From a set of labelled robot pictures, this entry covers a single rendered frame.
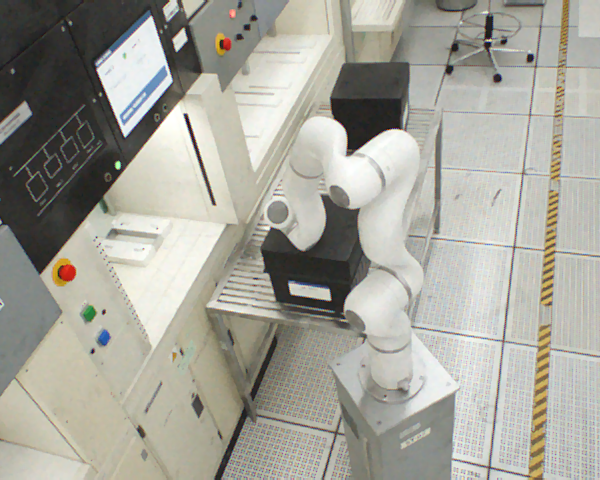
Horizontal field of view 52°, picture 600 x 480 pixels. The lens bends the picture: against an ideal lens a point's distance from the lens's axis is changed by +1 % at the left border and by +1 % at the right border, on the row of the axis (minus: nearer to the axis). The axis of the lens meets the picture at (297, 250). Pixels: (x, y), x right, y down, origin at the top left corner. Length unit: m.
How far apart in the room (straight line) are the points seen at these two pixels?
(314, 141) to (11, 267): 0.68
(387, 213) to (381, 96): 1.21
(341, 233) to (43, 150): 0.89
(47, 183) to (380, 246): 0.74
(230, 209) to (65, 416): 0.92
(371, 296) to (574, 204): 2.24
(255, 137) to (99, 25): 1.17
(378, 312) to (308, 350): 1.42
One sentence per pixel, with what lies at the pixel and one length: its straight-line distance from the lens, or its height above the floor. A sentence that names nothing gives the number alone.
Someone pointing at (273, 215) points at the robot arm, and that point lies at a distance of 1.62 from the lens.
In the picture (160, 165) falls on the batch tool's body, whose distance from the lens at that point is 2.19.
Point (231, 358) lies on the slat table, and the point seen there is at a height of 0.47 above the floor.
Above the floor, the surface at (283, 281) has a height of 0.87.
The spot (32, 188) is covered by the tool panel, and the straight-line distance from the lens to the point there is 1.43.
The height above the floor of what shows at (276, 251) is 1.01.
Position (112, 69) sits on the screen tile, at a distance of 1.64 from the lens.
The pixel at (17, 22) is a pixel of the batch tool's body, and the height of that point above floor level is 1.85.
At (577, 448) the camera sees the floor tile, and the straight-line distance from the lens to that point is 2.67.
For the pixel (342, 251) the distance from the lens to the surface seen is 1.83.
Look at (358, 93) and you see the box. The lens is 2.54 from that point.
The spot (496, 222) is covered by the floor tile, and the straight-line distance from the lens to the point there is 3.42.
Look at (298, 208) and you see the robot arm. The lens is 1.54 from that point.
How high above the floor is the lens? 2.30
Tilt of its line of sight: 44 degrees down
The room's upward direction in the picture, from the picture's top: 12 degrees counter-clockwise
